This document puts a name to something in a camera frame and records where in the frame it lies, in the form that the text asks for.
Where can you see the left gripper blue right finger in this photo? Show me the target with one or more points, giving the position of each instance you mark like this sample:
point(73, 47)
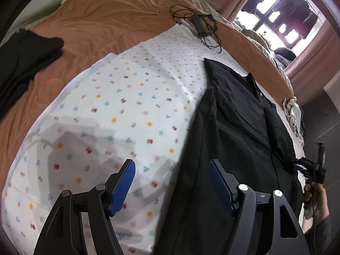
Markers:
point(225, 185)

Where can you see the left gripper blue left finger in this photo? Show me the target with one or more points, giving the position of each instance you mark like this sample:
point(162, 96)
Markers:
point(118, 186)

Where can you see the black jacket with yellow patch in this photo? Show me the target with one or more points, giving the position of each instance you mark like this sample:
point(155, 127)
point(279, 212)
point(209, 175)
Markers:
point(239, 127)

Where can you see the dark clothes hanging at window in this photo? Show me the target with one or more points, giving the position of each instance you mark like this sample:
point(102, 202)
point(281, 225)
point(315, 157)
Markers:
point(283, 23)

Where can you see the person's right hand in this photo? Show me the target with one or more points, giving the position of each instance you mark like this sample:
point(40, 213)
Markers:
point(321, 215)

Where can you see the crumpled white patterned cloth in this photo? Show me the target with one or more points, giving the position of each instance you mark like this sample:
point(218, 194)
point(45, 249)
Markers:
point(293, 115)

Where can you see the white floral bed sheet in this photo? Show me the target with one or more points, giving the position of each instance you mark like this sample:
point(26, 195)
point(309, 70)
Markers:
point(139, 104)

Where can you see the pink curtain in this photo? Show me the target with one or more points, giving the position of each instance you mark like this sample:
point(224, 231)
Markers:
point(308, 73)

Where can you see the black garment on blanket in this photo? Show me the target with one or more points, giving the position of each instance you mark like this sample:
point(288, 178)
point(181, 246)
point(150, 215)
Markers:
point(22, 57)

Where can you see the orange blanket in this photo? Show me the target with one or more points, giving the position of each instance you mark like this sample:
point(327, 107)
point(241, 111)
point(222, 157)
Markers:
point(90, 29)

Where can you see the beige crumpled duvet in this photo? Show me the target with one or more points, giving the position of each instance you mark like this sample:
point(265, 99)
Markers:
point(210, 7)

